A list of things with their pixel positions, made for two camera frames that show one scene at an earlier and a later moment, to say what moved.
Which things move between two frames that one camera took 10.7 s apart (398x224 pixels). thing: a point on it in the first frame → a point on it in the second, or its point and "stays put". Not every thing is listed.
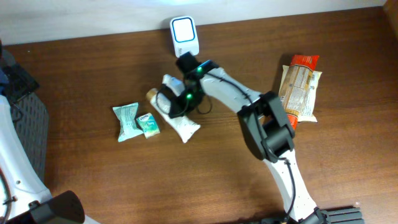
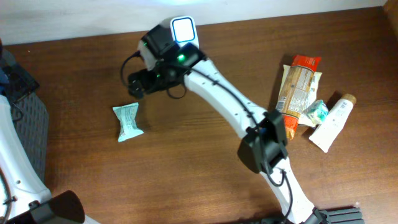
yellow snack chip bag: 306,114 stays put
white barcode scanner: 185,35 stays put
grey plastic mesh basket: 33,112 stays put
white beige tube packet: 183,126 → 328,132
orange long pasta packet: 296,85 stays put
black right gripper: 176,101 → 137,83
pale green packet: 127,115 stays put
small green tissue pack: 148,125 → 318,111
